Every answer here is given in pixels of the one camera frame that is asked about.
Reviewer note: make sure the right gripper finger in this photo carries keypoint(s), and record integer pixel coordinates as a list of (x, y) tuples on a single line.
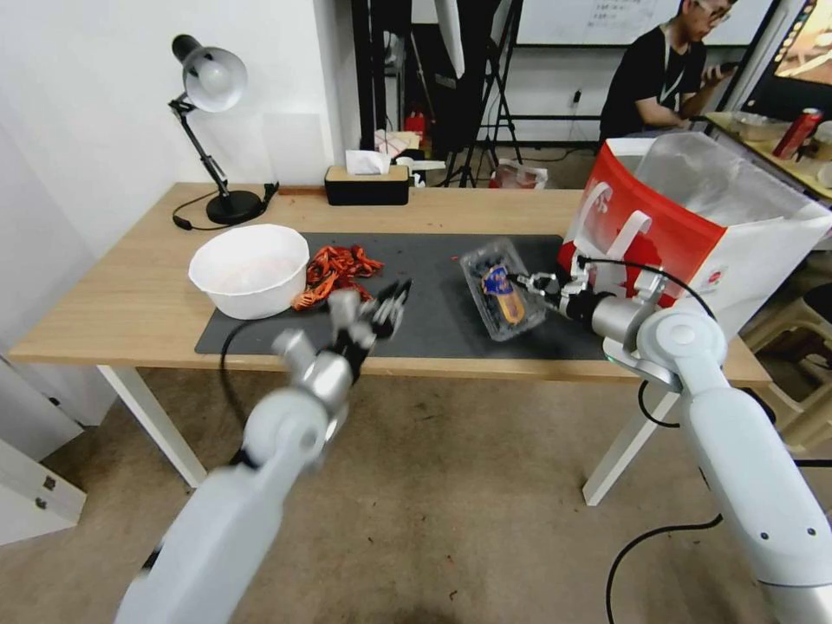
[(543, 278), (536, 288)]

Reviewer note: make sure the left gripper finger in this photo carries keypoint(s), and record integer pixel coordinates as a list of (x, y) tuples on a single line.
[(402, 300), (383, 313)]

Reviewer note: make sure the clear plastic takeout container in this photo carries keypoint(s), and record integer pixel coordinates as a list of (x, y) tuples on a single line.
[(500, 292)]

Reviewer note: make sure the black phone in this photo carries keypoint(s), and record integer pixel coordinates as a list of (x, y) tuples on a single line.
[(729, 65)]

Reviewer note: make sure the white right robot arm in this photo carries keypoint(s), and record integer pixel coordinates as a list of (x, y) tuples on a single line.
[(734, 442)]

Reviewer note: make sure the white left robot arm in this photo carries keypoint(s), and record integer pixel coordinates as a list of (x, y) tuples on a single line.
[(214, 513)]

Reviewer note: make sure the red plastic bag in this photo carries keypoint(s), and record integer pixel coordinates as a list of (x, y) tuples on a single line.
[(520, 175)]

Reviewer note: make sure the black tissue box wooden lid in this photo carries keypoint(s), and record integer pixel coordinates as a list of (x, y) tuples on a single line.
[(367, 188)]

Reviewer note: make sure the red white takeout bag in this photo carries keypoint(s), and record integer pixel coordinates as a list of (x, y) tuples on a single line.
[(734, 221)]

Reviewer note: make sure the black desk mat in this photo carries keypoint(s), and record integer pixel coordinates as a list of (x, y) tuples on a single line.
[(416, 328)]

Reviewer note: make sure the white round bowl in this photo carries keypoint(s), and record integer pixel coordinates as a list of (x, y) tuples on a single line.
[(250, 270)]

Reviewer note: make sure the white tissue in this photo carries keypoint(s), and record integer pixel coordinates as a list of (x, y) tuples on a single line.
[(365, 162)]

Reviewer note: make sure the black light stand tripod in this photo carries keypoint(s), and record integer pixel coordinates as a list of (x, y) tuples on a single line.
[(497, 97)]

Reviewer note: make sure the person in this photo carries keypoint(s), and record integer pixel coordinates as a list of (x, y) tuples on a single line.
[(650, 84)]

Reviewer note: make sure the wooden table with white legs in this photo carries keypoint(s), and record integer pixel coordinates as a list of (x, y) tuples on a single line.
[(130, 292)]

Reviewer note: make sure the beige plastic stool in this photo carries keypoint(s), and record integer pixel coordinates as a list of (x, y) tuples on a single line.
[(803, 383)]

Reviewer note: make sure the yellow side table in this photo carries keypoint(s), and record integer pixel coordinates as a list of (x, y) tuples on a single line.
[(780, 166)]

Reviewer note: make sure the foil food tray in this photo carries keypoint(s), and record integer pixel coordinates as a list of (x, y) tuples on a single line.
[(757, 125)]

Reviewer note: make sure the whiteboard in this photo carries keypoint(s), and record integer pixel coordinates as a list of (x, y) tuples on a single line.
[(585, 19)]

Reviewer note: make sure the red drink can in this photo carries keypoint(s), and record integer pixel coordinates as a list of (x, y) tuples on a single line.
[(796, 133)]

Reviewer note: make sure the black silver desk lamp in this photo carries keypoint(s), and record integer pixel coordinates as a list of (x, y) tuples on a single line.
[(211, 78)]

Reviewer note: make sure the dark display screen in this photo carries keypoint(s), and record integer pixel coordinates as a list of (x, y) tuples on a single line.
[(796, 52)]

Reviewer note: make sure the white cabinet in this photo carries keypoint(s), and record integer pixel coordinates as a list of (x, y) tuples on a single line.
[(32, 455)]

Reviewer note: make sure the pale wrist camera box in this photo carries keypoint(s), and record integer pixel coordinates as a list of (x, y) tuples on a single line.
[(582, 273), (344, 303)]

